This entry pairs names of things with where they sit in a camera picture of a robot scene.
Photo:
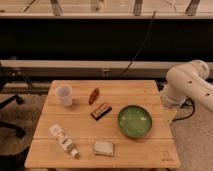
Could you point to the white plastic bottle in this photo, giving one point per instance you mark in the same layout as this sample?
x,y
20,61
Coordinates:
x,y
64,141

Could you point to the white ceramic cup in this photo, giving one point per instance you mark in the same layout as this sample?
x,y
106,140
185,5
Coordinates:
x,y
64,94

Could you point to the black office chair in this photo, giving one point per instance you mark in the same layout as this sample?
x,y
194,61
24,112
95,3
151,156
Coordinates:
x,y
8,108

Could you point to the red chili pepper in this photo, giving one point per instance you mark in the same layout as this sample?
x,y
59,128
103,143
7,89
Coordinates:
x,y
93,96

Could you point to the brown chocolate bar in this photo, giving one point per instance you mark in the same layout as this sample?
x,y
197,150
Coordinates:
x,y
100,111

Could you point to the white wrapped sponge block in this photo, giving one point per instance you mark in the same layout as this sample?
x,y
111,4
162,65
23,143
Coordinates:
x,y
104,148

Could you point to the green ceramic bowl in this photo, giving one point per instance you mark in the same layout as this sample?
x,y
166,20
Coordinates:
x,y
134,121

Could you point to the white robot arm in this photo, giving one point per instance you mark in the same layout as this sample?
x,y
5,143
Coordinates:
x,y
188,80

